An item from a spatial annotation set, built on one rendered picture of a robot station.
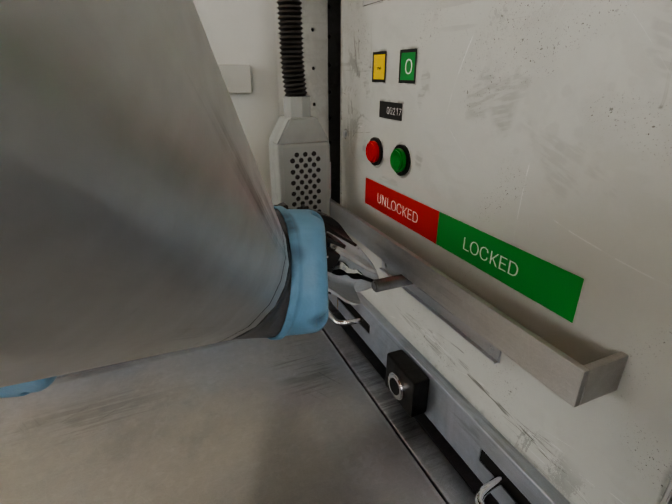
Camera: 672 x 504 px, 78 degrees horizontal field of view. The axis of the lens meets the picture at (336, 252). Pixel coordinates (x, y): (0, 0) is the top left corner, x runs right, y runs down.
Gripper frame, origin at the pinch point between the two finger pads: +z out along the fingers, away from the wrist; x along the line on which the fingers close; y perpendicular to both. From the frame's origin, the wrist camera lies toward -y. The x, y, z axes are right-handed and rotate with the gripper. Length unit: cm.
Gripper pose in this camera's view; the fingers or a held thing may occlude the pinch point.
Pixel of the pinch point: (364, 275)
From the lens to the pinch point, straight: 47.2
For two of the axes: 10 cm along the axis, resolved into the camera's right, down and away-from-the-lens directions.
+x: 4.6, -8.7, -1.6
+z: 7.9, 3.2, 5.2
